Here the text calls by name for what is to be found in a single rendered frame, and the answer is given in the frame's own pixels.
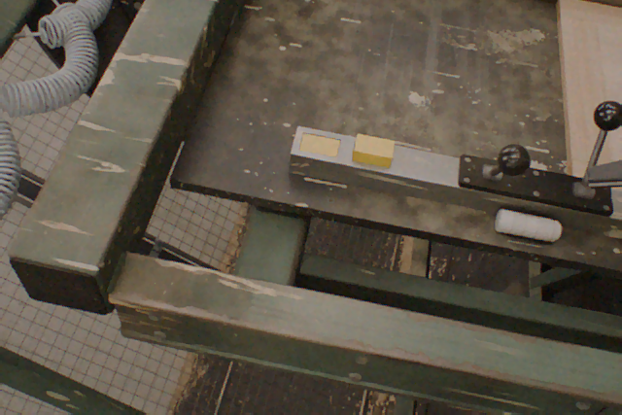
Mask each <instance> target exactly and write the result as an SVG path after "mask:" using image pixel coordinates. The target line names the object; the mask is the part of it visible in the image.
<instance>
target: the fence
mask: <svg viewBox="0 0 622 415"><path fill-rule="evenodd" d="M303 133H305V134H311V135H316V136H321V137H326V138H330V139H335V140H339V141H340V145H339V150H338V155H337V157H336V156H327V155H322V154H317V153H312V152H307V151H302V150H300V149H299V146H300V143H301V139H302V135H303ZM355 142H356V138H355V137H350V136H345V135H340V134H335V133H330V132H325V131H321V130H316V129H311V128H305V127H300V126H298V127H297V129H296V133H295V136H294V142H293V145H292V149H291V153H290V164H289V173H294V174H297V175H302V176H308V177H313V178H318V179H323V180H328V181H333V182H337V183H342V184H347V185H352V186H357V187H362V188H367V189H372V190H381V191H386V192H391V193H396V194H401V195H406V196H411V197H416V198H421V199H426V200H430V201H435V202H440V203H445V204H450V205H455V206H460V207H465V208H469V209H474V210H479V211H484V212H489V213H494V214H497V213H498V211H499V210H500V209H502V210H507V211H511V212H517V213H522V214H527V215H532V216H536V217H542V218H546V219H551V220H553V221H557V222H558V223H559V224H560V225H561V227H565V228H570V229H575V230H580V231H585V232H590V233H595V234H599V235H604V236H609V237H614V238H619V239H622V190H617V189H614V190H611V194H612V202H613V210H614V213H613V214H612V216H611V217H605V216H600V215H595V214H590V213H585V212H580V211H575V210H571V209H566V208H561V207H555V206H550V205H545V204H540V203H535V202H531V201H526V200H521V199H516V198H511V197H506V196H501V195H496V194H491V193H487V192H482V191H477V190H468V189H463V188H460V187H459V186H458V182H459V165H460V158H459V157H454V156H445V155H440V154H435V153H430V152H425V151H420V150H415V149H410V148H405V147H401V146H396V145H395V148H394V155H393V159H392V163H391V166H390V168H386V166H381V165H375V164H370V163H365V162H360V161H355V160H352V157H353V151H354V147H355Z"/></svg>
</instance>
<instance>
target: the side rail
mask: <svg viewBox="0 0 622 415"><path fill-rule="evenodd" d="M108 298H109V301H110V303H111V304H114V305H115V308H116V310H117V313H118V316H119V319H120V322H121V336H122V337H124V338H128V339H133V340H138V341H142V342H147V343H152V344H156V345H160V346H165V347H170V348H174V349H179V350H184V351H188V352H193V353H197V354H202V355H207V356H212V357H216V358H221V359H226V360H230V361H235V362H240V363H247V364H252V365H256V366H261V367H266V368H270V369H272V370H275V371H280V372H284V373H289V374H293V375H297V376H302V377H307V378H312V379H317V380H322V381H330V382H335V383H339V384H344V385H349V386H353V387H358V388H363V389H367V390H371V391H376V392H380V393H385V394H390V395H395V396H399V397H404V398H412V399H417V400H421V401H425V402H430V403H435V404H439V405H444V406H449V407H453V408H458V409H463V410H466V411H471V412H476V413H480V414H485V415H622V354H619V353H614V352H610V351H606V350H601V349H596V348H591V347H587V346H582V345H577V344H572V343H568V342H564V341H559V340H555V339H550V338H545V337H541V336H536V335H531V334H526V333H525V334H522V333H518V332H513V331H508V330H503V329H495V328H490V327H485V326H480V325H476V324H472V323H467V322H462V321H457V320H452V319H448V318H443V317H438V316H434V315H429V314H425V313H420V312H415V311H410V310H405V309H401V308H395V307H391V306H386V305H381V304H377V303H372V302H367V301H362V300H357V299H353V298H349V297H344V296H339V295H334V294H326V293H321V292H316V291H311V290H307V289H302V288H297V287H292V286H287V285H283V284H278V283H273V282H268V281H263V280H259V279H255V278H250V277H245V276H240V275H235V274H231V273H225V272H221V271H216V270H211V269H207V268H202V267H197V266H192V265H187V264H183V263H178V262H174V261H169V260H164V259H156V258H151V256H146V255H141V254H137V253H132V252H127V256H126V260H125V263H124V264H123V267H122V269H121V274H120V276H119V279H118V282H117V283H116V285H115V287H114V290H113V292H112V293H111V294H109V296H108Z"/></svg>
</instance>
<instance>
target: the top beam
mask: <svg viewBox="0 0 622 415"><path fill-rule="evenodd" d="M239 2H240V0H146V1H145V2H144V4H143V6H142V8H141V10H140V11H139V13H138V15H137V17H136V19H135V20H134V21H133V23H132V25H131V27H130V29H129V30H128V32H127V34H126V36H125V38H124V39H123V41H122V43H121V46H120V47H119V49H118V51H117V53H116V55H115V56H114V58H113V60H112V62H111V64H110V65H109V66H108V67H107V69H106V71H105V73H104V74H103V76H102V78H101V81H100V83H99V85H98V86H97V88H96V90H95V92H94V94H93V95H92V96H91V98H90V100H89V102H88V103H87V105H86V108H85V110H84V111H83V113H82V115H81V117H80V119H79V120H78V122H77V124H76V126H75V128H74V129H73V131H72V133H71V135H70V137H69V139H68V140H67V142H66V144H65V146H64V148H63V149H62V151H61V153H60V155H59V157H58V158H57V160H56V162H55V164H54V166H53V167H52V170H51V172H50V174H49V175H48V177H47V180H46V182H45V183H44V184H43V186H42V188H41V190H40V192H39V194H38V195H37V197H36V199H35V201H34V203H33V204H32V205H33V206H32V208H31V210H30V212H29V213H28V215H27V217H26V219H25V221H24V222H23V224H22V226H21V228H20V230H19V231H18V233H17V236H16V238H15V239H14V241H13V243H12V245H11V247H10V249H9V250H8V257H9V258H10V264H11V266H12V268H13V270H14V271H15V273H16V275H17V277H18V278H19V280H20V282H21V283H22V285H23V287H24V288H25V290H26V292H27V294H28V295H29V297H30V298H32V299H34V300H38V301H43V302H47V303H51V304H56V305H61V306H65V307H70V308H75V309H79V310H80V311H84V312H88V313H93V314H97V315H102V316H106V315H108V314H111V313H113V312H114V310H115V305H114V304H111V303H110V301H109V298H108V296H109V294H108V293H107V291H108V288H109V285H110V283H111V280H112V278H113V276H114V272H115V270H116V268H117V265H118V263H119V260H120V258H121V255H122V252H126V251H127V250H129V252H132V253H137V252H138V250H139V247H140V245H141V243H142V240H143V238H144V235H145V233H146V230H147V228H148V225H149V223H150V221H151V218H152V216H153V213H154V211H155V208H156V205H157V203H158V201H159V198H160V196H161V193H162V191H163V188H164V186H165V183H166V181H167V179H168V176H169V174H170V171H171V168H172V165H173V163H174V160H175V158H176V156H177V153H178V152H179V149H180V147H181V144H182V142H183V139H184V137H185V135H186V132H187V130H188V127H189V125H190V121H191V118H192V116H193V114H194V111H195V109H196V106H197V104H198V101H199V99H200V95H201V93H202V91H203V89H204V87H205V84H206V82H207V79H208V77H209V75H210V72H211V70H212V67H213V65H214V62H215V60H216V57H217V55H218V53H219V50H220V48H221V45H222V43H223V40H224V38H225V34H226V32H228V29H229V27H230V25H231V23H232V20H233V18H234V15H235V13H236V11H237V7H238V5H239Z"/></svg>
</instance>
